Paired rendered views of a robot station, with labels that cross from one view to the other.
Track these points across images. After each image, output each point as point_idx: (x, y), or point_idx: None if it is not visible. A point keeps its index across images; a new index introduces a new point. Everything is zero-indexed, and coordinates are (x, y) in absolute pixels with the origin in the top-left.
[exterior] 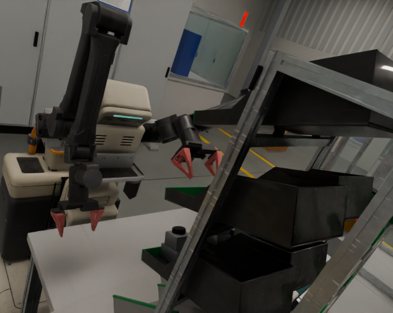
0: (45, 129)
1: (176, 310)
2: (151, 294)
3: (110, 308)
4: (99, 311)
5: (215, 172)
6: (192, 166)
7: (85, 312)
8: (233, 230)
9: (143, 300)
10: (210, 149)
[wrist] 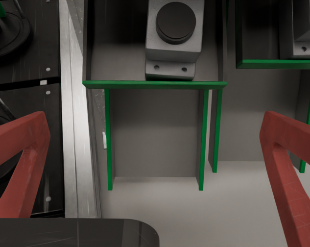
0: None
1: (237, 78)
2: (163, 244)
3: (243, 239)
4: (260, 239)
5: (17, 175)
6: (295, 126)
7: (282, 244)
8: (86, 60)
9: (184, 236)
10: (7, 219)
